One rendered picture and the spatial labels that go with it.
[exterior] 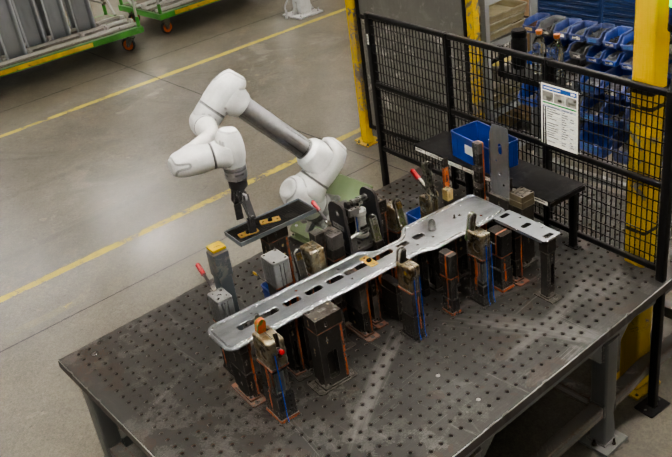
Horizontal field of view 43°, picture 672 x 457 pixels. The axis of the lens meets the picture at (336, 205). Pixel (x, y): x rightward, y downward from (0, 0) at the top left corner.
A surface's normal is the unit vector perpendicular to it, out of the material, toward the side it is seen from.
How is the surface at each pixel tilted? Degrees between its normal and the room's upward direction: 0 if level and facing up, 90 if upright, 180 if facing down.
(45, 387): 0
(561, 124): 90
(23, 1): 86
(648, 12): 90
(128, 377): 0
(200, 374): 0
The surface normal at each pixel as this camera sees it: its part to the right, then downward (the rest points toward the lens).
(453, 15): -0.75, 0.41
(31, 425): -0.13, -0.87
